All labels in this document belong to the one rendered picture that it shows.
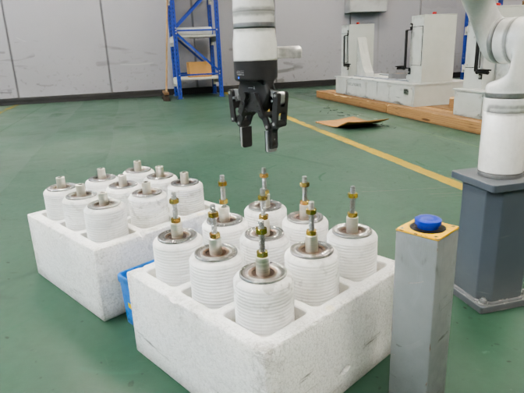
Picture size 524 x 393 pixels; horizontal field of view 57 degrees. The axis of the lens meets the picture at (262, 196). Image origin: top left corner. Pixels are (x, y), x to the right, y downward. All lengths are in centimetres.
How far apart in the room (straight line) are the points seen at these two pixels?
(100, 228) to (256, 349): 57
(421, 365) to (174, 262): 46
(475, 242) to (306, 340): 55
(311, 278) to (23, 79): 667
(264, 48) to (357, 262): 41
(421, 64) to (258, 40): 347
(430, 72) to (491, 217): 319
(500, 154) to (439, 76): 321
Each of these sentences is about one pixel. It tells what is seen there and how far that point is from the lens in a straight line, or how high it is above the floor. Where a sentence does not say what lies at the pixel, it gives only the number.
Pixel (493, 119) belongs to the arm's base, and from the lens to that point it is 113.
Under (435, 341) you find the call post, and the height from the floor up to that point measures 14.
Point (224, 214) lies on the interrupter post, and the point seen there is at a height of 27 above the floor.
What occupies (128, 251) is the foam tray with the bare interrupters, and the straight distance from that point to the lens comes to 116.
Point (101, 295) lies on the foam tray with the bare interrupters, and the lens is 117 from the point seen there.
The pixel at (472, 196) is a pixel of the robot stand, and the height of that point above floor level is 25.
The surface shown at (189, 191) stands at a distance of 127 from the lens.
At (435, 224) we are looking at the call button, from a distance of 77.
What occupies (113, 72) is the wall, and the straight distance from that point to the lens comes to 715.
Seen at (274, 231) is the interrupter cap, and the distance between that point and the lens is 92.
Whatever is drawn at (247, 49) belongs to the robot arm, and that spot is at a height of 59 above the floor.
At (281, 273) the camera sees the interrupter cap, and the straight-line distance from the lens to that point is 76.
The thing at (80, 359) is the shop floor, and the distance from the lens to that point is 109.
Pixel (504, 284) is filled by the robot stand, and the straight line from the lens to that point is 123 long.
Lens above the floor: 59
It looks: 17 degrees down
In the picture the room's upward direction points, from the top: 2 degrees counter-clockwise
